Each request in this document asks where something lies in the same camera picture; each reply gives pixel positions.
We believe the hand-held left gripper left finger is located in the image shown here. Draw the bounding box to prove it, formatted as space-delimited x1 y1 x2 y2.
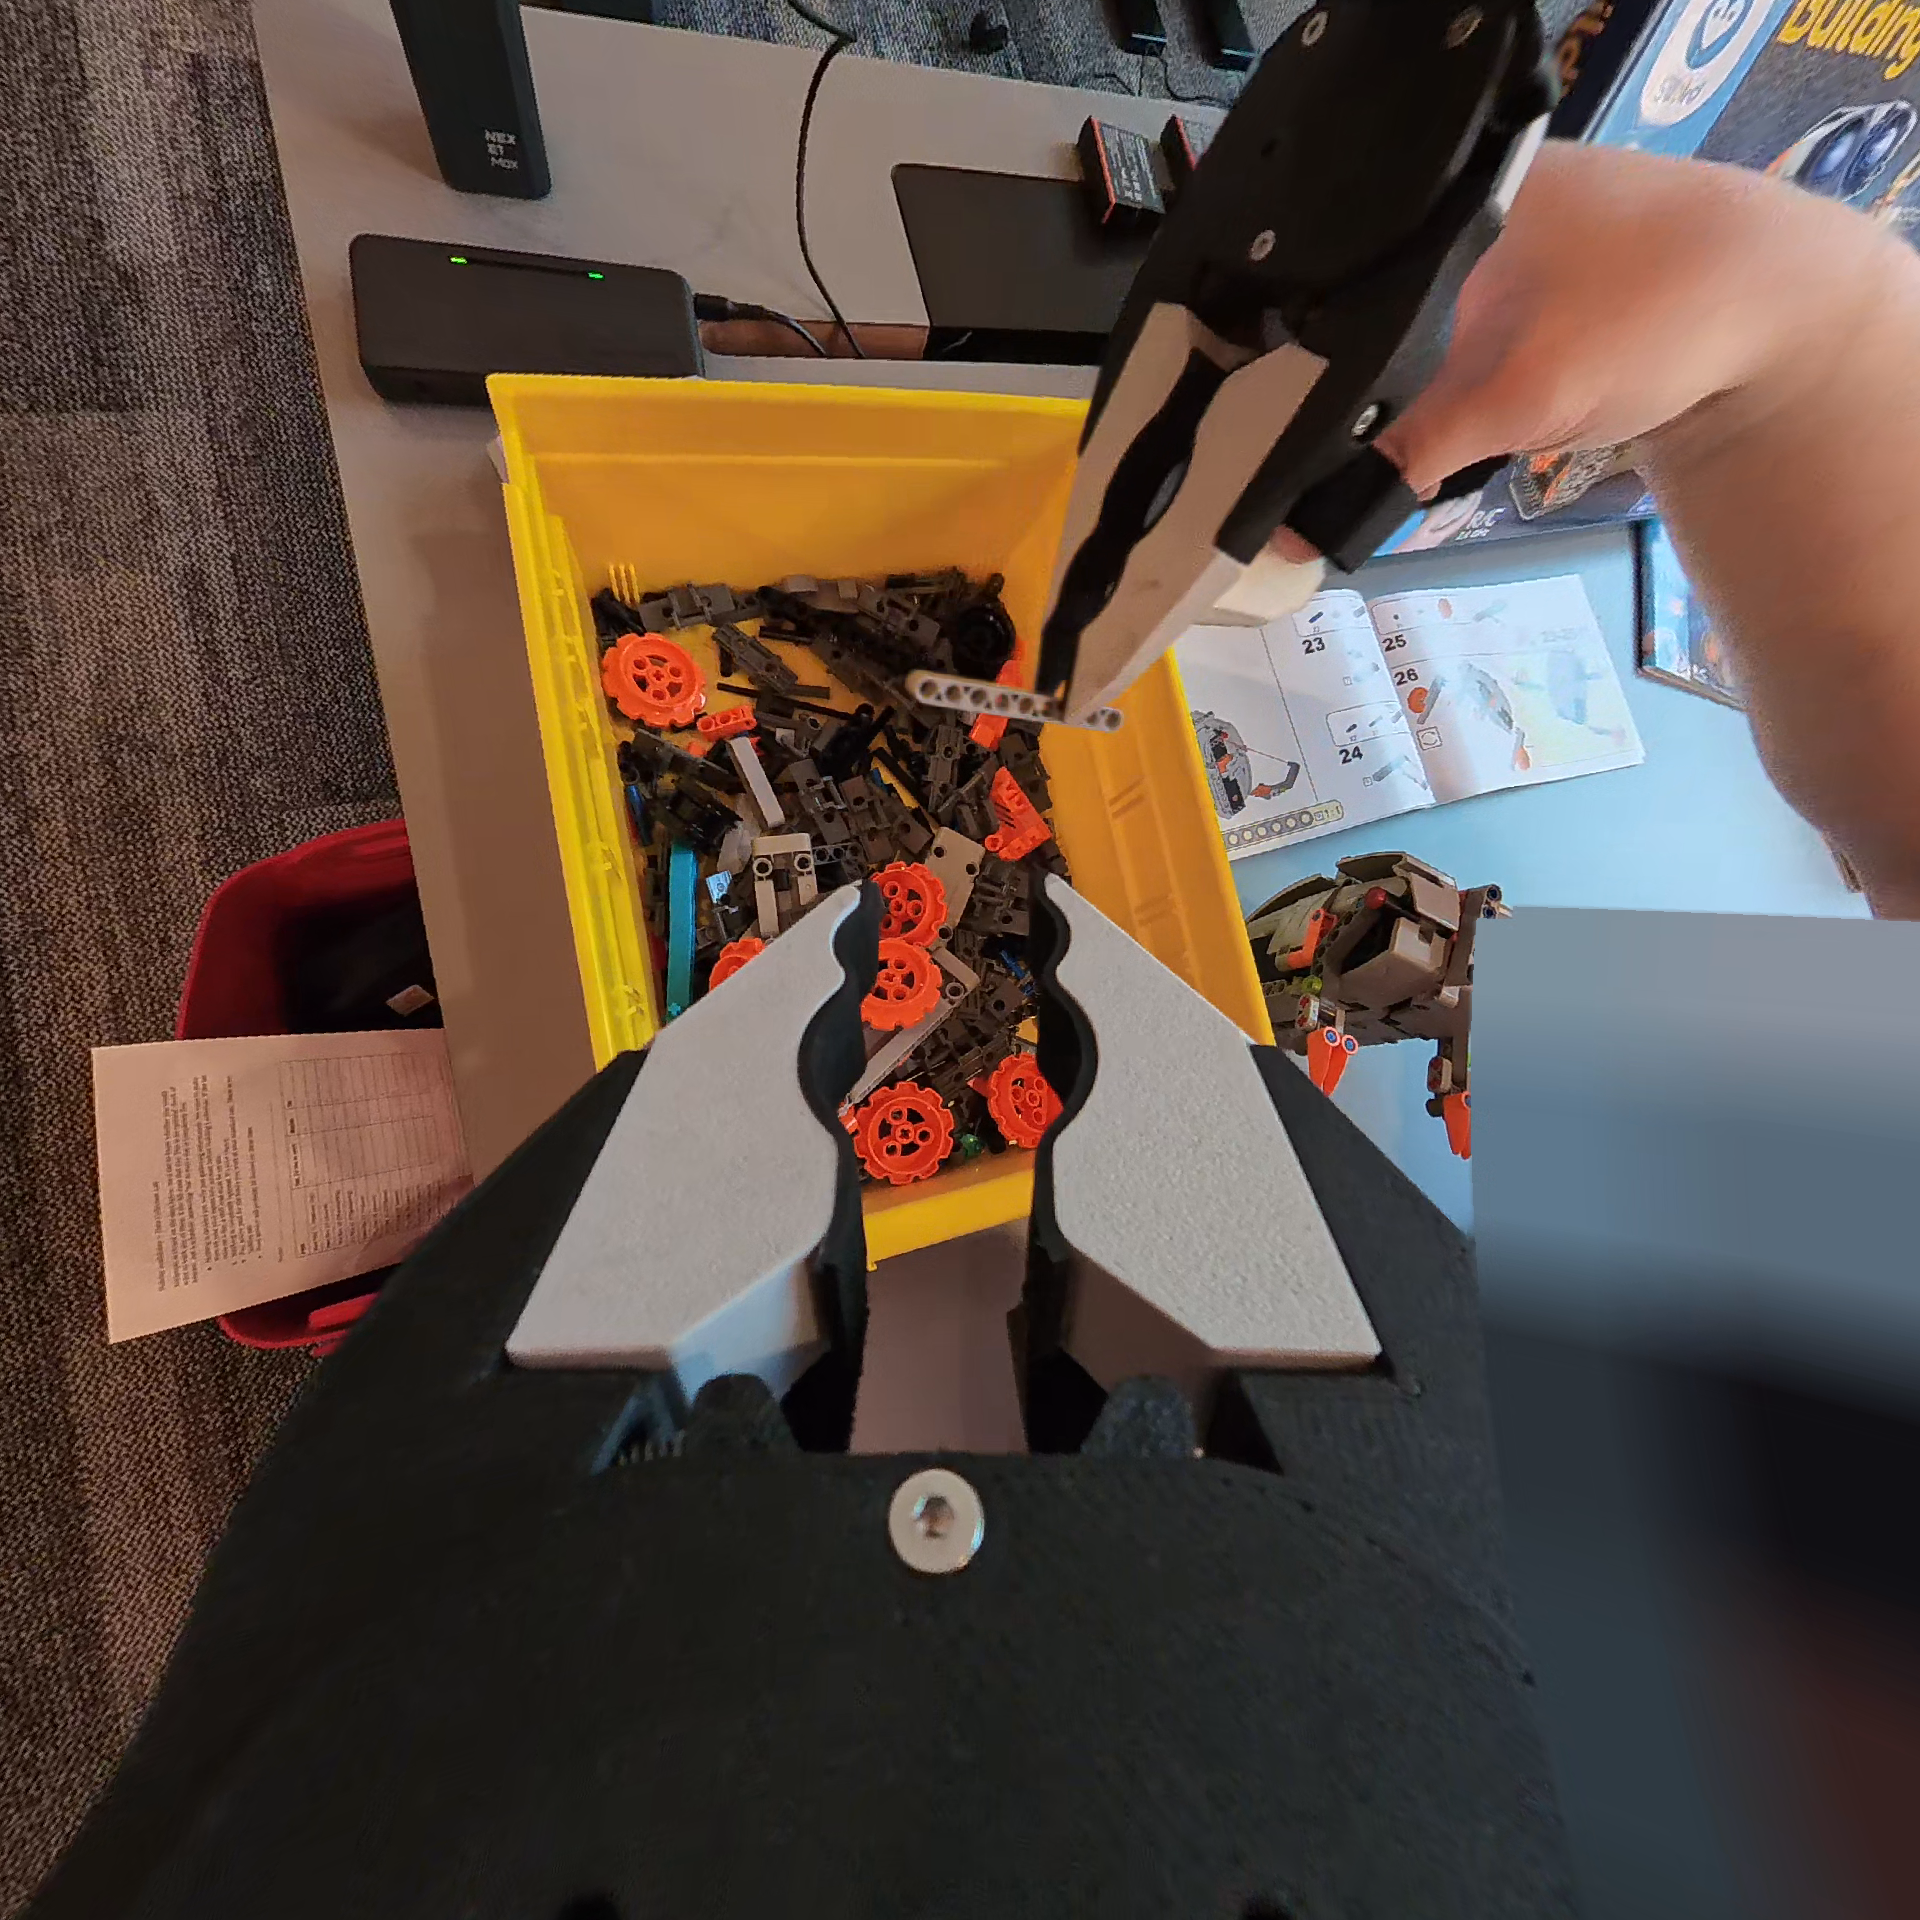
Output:
504 883 880 1453

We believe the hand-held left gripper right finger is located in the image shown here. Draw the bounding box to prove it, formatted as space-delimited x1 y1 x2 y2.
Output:
1024 871 1385 1453

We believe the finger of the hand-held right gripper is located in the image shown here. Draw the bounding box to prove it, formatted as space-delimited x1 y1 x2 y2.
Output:
1040 304 1204 712
1069 349 1333 717

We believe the long light grey holed beam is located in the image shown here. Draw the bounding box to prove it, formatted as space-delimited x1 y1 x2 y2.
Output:
904 669 1124 735

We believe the grey partly built robot model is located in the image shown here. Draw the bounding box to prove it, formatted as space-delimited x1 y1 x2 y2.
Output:
1246 852 1508 1162

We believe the yellow parts bin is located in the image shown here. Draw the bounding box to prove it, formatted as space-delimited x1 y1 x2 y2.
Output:
486 375 1278 1263

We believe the pile of building pieces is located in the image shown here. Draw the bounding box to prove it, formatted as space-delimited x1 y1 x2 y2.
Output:
589 567 1081 1186

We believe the person's right forearm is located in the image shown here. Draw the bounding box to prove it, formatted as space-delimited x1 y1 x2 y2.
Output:
1642 225 1920 922

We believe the black desk mat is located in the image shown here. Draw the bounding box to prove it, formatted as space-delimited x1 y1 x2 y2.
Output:
892 162 1186 365

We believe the grey desk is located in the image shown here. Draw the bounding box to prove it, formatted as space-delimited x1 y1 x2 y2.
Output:
256 0 1870 1456

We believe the person's right hand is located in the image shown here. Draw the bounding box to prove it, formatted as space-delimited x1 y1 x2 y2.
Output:
1372 143 1849 508

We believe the open instruction booklet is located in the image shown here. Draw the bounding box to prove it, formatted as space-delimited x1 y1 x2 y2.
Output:
1178 573 1649 864

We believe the blue robot kit box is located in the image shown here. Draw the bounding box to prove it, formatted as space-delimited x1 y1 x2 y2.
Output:
1380 0 1920 528

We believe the white printed form sheet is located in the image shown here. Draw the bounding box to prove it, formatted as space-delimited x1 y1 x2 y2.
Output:
89 1027 473 1344

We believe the blue cover manual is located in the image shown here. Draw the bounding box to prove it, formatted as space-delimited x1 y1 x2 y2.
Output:
1635 516 1749 706

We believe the red plastic floor bin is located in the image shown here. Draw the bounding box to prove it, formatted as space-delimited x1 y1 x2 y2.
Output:
177 824 452 1353

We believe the black power adapter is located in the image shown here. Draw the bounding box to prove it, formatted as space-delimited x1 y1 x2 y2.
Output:
350 231 706 408

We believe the dark slim upright device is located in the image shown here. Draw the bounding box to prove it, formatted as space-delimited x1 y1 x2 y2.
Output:
392 0 554 201

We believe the wooden table black frame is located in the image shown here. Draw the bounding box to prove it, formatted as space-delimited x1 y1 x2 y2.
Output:
1102 0 1254 69

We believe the black power cable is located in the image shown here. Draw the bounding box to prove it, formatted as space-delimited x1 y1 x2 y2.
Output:
792 31 869 362

